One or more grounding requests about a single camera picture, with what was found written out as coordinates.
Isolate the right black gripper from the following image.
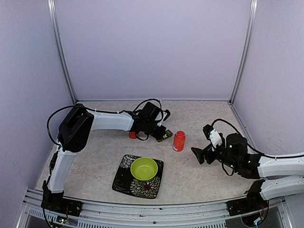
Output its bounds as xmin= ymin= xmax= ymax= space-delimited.
xmin=191 ymin=138 xmax=239 ymax=171

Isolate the green pill organizer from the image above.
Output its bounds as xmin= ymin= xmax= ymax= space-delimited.
xmin=157 ymin=130 xmax=173 ymax=142

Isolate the red pill bottle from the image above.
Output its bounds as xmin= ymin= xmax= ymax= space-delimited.
xmin=173 ymin=131 xmax=186 ymax=152

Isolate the red bottle cap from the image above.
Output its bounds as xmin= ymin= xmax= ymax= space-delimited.
xmin=129 ymin=132 xmax=138 ymax=139

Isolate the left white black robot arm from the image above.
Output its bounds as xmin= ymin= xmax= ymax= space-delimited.
xmin=41 ymin=99 xmax=171 ymax=215

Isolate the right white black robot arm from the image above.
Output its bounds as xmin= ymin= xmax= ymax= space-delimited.
xmin=191 ymin=130 xmax=304 ymax=211

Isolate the lime green bowl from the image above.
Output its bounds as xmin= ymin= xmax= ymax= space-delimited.
xmin=130 ymin=157 xmax=158 ymax=181

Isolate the black floral square plate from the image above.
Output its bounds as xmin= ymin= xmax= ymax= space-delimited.
xmin=112 ymin=154 xmax=164 ymax=199

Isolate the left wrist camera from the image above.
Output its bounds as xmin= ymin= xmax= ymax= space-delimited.
xmin=163 ymin=109 xmax=171 ymax=121

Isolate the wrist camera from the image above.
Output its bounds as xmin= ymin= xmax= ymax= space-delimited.
xmin=202 ymin=124 xmax=214 ymax=140
xmin=163 ymin=109 xmax=171 ymax=121

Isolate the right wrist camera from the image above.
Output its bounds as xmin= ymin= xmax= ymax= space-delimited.
xmin=202 ymin=124 xmax=214 ymax=140

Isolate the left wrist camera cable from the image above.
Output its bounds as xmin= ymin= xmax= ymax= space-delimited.
xmin=133 ymin=98 xmax=164 ymax=114

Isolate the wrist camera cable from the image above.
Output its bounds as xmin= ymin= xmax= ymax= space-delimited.
xmin=133 ymin=98 xmax=164 ymax=114
xmin=211 ymin=118 xmax=245 ymax=141

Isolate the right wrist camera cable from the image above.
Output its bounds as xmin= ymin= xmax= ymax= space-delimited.
xmin=211 ymin=118 xmax=245 ymax=141

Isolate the right aluminium frame post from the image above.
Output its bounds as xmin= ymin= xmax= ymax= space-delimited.
xmin=229 ymin=0 xmax=258 ymax=105

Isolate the aluminium frame post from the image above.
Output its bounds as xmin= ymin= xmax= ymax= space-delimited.
xmin=47 ymin=0 xmax=78 ymax=104
xmin=229 ymin=0 xmax=258 ymax=105

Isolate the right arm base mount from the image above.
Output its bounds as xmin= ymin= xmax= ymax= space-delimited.
xmin=226 ymin=194 xmax=269 ymax=216

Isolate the front aluminium rail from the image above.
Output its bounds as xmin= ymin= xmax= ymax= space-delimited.
xmin=23 ymin=187 xmax=285 ymax=228

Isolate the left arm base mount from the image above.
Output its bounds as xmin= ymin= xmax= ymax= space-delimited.
xmin=41 ymin=198 xmax=83 ymax=217

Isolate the left aluminium frame post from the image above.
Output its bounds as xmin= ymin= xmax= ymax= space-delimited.
xmin=47 ymin=0 xmax=78 ymax=104

